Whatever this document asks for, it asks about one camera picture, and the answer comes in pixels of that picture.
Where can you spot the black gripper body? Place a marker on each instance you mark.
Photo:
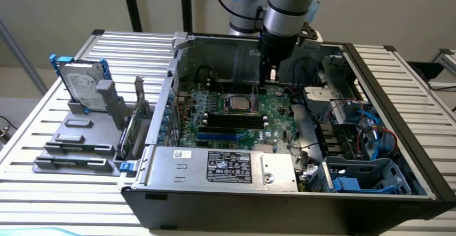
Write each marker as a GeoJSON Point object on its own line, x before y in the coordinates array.
{"type": "Point", "coordinates": [278, 46]}

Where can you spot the CPU chip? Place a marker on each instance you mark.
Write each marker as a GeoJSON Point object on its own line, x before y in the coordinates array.
{"type": "Point", "coordinates": [274, 74]}

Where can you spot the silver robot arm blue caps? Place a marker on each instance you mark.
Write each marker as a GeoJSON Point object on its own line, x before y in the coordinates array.
{"type": "Point", "coordinates": [285, 11]}

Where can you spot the CPU socket cover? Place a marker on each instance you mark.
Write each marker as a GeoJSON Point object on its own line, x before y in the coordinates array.
{"type": "Point", "coordinates": [254, 103]}

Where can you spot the thin metal locking lever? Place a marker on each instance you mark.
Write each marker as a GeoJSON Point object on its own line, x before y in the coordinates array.
{"type": "Point", "coordinates": [221, 83]}

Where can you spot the CPU socket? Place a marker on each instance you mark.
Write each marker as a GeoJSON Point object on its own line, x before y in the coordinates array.
{"type": "Point", "coordinates": [239, 103]}

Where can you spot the blue expansion slot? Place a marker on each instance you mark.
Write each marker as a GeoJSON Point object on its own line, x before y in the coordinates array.
{"type": "Point", "coordinates": [218, 137]}

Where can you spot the black RAM stick bank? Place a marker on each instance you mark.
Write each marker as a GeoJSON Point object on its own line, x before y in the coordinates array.
{"type": "Point", "coordinates": [235, 87]}
{"type": "Point", "coordinates": [235, 120]}

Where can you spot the green motherboard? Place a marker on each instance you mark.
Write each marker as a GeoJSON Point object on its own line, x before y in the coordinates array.
{"type": "Point", "coordinates": [274, 118]}

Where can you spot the silver disk bay cage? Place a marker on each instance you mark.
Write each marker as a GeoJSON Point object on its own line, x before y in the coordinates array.
{"type": "Point", "coordinates": [327, 91]}

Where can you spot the grey air shroud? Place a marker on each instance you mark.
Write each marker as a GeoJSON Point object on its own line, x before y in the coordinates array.
{"type": "Point", "coordinates": [306, 126]}

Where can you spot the small silver chipset heatsink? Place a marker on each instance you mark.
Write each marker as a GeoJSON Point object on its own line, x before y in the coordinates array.
{"type": "Point", "coordinates": [266, 148]}

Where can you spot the black stand pole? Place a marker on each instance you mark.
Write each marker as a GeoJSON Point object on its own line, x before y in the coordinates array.
{"type": "Point", "coordinates": [131, 5]}
{"type": "Point", "coordinates": [186, 5]}

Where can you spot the silver power supply unit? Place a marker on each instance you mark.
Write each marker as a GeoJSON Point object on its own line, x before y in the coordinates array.
{"type": "Point", "coordinates": [221, 168]}

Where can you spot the green graphics card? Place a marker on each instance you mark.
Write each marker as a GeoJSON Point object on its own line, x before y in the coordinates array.
{"type": "Point", "coordinates": [134, 124]}

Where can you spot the grey front drive cage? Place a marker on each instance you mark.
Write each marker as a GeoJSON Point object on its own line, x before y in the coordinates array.
{"type": "Point", "coordinates": [363, 174]}

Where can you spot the hard disk with blue carrier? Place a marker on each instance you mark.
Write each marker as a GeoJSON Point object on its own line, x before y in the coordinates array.
{"type": "Point", "coordinates": [83, 85]}

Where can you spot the blue case latch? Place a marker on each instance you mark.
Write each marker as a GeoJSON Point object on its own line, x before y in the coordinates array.
{"type": "Point", "coordinates": [127, 166]}

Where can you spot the black open PC case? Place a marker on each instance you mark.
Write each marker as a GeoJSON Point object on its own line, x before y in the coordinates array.
{"type": "Point", "coordinates": [285, 214]}

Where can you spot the grey parts rack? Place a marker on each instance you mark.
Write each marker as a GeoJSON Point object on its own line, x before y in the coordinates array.
{"type": "Point", "coordinates": [89, 145]}

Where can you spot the light blue object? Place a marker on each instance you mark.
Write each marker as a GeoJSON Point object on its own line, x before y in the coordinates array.
{"type": "Point", "coordinates": [35, 231]}

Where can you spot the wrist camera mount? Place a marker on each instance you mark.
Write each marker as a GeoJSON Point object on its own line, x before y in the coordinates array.
{"type": "Point", "coordinates": [311, 37]}

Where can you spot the aluminium frame post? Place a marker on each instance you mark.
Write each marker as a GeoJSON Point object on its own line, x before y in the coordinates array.
{"type": "Point", "coordinates": [19, 57]}

